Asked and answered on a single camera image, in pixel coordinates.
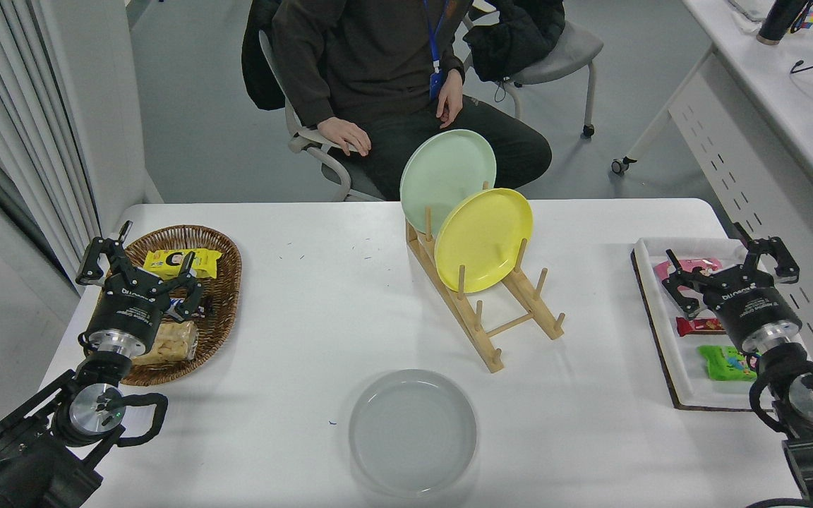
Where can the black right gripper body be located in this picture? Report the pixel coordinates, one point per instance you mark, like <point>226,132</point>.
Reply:
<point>756,307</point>

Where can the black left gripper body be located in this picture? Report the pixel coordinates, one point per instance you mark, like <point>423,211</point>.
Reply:
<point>128,307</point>

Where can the grey plate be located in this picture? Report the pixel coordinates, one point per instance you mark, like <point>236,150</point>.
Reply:
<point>413,434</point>

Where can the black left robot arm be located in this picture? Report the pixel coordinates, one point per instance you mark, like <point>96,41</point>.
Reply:
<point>25,458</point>

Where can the wooden plate rack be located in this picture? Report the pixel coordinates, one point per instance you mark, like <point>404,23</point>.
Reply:
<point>495,361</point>

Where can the yellow plate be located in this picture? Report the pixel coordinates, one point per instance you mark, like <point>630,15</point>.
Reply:
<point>480,240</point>

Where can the pale green plate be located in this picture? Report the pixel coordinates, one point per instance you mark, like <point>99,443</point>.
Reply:
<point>442,173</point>

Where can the person's right hand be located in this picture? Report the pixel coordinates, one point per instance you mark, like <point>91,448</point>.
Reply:
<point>343,135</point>

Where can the person's left hand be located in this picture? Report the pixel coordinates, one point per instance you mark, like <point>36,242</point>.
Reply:
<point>451,99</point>

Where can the dark snack bar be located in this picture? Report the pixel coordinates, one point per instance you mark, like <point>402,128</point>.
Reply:
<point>207,305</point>

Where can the pink snack packet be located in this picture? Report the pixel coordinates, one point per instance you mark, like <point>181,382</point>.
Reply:
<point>703,264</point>

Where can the yellow snack packet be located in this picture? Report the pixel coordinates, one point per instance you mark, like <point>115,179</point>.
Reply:
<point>205,262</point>

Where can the brown wicker basket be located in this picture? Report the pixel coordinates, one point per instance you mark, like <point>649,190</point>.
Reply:
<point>226,296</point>

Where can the red snack bar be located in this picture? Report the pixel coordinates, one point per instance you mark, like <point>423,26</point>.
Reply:
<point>696,327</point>

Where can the clear bag of crackers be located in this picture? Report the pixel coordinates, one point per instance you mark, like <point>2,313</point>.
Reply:
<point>170,342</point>

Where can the green snack packet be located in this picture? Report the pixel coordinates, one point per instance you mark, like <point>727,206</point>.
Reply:
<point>720,363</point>

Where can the white tray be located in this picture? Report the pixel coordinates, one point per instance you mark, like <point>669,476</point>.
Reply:
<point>689,388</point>

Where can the white side desk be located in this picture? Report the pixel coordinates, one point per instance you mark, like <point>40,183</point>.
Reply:
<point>766,77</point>

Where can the cream office chair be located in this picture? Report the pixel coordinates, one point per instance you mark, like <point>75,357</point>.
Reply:
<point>304,144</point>

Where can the black flask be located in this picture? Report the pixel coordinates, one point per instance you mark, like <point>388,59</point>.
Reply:
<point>777,21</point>

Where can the colourful cube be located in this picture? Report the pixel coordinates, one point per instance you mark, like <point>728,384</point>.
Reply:
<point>807,20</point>

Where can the grey chair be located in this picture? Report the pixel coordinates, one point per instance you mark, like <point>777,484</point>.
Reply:
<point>576,46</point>

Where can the person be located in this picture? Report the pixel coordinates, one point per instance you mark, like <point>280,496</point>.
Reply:
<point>378,56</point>

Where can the black puffer jacket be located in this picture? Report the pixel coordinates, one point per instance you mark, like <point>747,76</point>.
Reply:
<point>519,35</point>

